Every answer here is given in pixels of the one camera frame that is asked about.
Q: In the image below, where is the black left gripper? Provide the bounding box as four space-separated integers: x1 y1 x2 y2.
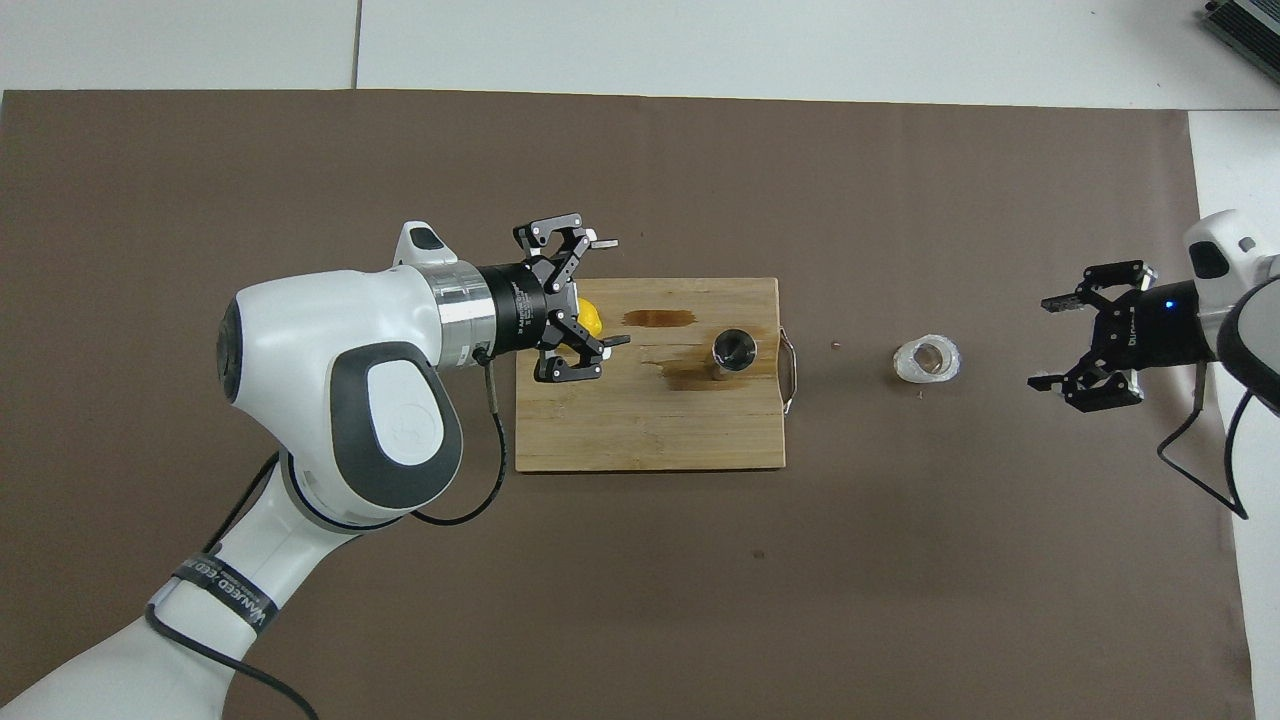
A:
478 212 633 385

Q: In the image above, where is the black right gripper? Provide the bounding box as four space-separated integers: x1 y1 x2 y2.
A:
1027 261 1218 414

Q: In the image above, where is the steel double jigger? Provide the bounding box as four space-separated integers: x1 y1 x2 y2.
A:
711 328 759 384

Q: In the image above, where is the small clear faceted glass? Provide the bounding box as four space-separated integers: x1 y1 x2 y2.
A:
893 333 963 385

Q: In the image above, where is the grey ribbed metal device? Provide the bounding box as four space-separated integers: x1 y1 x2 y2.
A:
1200 0 1280 56

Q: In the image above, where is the brown paper table mat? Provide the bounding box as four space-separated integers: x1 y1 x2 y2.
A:
0 88 1256 720

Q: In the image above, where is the wooden cutting board, metal handle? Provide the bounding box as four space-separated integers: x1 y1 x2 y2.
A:
515 277 799 474

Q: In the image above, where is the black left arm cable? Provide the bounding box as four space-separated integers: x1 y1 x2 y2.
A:
143 355 508 720

